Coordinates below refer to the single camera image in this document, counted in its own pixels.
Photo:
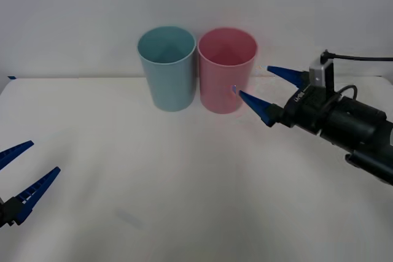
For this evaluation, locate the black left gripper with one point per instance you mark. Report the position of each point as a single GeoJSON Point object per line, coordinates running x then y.
{"type": "Point", "coordinates": [5, 213]}

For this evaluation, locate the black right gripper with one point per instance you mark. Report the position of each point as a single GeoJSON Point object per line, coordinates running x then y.
{"type": "Point", "coordinates": [307, 108]}

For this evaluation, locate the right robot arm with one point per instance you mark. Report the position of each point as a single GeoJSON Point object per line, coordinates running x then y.
{"type": "Point", "coordinates": [359, 127]}

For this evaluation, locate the pink plastic bin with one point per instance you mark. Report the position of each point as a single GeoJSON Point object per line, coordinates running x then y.
{"type": "Point", "coordinates": [222, 87]}

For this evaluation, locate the pale blue plastic bin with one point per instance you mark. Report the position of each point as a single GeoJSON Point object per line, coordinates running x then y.
{"type": "Point", "coordinates": [170, 84]}

